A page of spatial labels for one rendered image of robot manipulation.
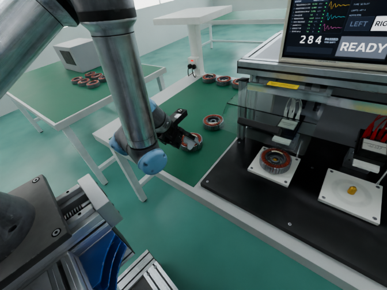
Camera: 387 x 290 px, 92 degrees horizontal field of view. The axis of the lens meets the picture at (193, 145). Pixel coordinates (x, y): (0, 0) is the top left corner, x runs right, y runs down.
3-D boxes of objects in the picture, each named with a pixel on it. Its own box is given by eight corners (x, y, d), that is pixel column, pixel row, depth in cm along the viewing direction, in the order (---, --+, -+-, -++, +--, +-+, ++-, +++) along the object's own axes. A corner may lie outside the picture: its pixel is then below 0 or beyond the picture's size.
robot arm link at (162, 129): (152, 108, 68) (170, 111, 64) (159, 114, 72) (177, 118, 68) (144, 126, 66) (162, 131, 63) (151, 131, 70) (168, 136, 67)
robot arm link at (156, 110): (120, 109, 58) (137, 87, 58) (141, 124, 67) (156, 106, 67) (134, 120, 54) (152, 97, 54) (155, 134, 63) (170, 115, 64)
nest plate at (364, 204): (377, 226, 53) (379, 224, 52) (317, 200, 61) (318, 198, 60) (380, 188, 61) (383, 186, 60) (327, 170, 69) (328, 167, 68)
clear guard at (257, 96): (303, 156, 45) (310, 137, 41) (217, 128, 57) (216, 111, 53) (331, 96, 62) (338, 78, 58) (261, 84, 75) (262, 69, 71)
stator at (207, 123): (204, 119, 107) (203, 114, 105) (223, 118, 105) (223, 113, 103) (202, 132, 99) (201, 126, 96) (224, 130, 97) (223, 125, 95)
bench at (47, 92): (103, 190, 175) (53, 125, 126) (35, 133, 272) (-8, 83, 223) (179, 128, 234) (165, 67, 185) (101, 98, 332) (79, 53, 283)
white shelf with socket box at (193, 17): (207, 96, 128) (199, 16, 98) (168, 87, 148) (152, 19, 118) (231, 76, 147) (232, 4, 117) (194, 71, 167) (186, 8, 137)
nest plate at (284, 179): (287, 187, 65) (288, 185, 65) (247, 170, 73) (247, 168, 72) (300, 160, 74) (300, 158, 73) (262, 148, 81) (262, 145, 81)
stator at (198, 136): (195, 155, 86) (194, 149, 84) (175, 148, 92) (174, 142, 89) (207, 140, 93) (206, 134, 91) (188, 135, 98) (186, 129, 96)
